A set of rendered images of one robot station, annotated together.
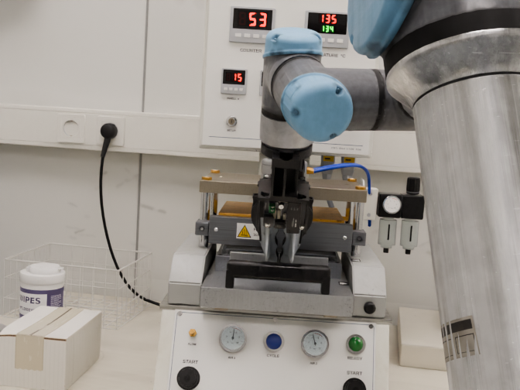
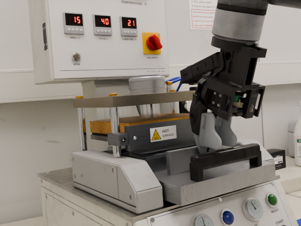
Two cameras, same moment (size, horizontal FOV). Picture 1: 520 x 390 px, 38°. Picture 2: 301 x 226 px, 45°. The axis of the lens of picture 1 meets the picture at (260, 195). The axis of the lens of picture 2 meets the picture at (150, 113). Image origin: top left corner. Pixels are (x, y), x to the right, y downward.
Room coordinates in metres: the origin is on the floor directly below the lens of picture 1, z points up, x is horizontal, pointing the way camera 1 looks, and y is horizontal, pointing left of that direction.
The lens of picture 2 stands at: (0.64, 0.42, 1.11)
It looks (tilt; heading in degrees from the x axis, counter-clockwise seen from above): 3 degrees down; 325
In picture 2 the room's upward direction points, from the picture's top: 4 degrees counter-clockwise
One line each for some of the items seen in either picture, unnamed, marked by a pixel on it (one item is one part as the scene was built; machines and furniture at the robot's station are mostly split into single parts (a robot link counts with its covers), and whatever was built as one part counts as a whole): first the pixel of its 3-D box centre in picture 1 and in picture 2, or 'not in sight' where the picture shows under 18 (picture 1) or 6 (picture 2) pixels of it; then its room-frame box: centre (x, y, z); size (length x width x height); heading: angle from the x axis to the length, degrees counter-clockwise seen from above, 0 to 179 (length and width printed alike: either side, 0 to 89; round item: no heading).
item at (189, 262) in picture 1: (194, 265); (110, 176); (1.22, 0.10, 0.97); 0.25 x 0.05 x 0.07; 179
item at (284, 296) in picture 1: (278, 270); (177, 162); (1.20, -0.04, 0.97); 0.30 x 0.22 x 0.08; 179
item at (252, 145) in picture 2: (278, 276); (227, 160); (1.06, -0.03, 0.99); 0.15 x 0.02 x 0.04; 89
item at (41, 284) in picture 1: (42, 302); not in sight; (1.45, 0.42, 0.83); 0.09 x 0.09 x 0.15
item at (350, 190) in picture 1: (293, 194); (148, 105); (1.32, -0.06, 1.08); 0.31 x 0.24 x 0.13; 89
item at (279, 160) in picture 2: not in sight; (271, 159); (1.51, -0.75, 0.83); 0.09 x 0.06 x 0.07; 88
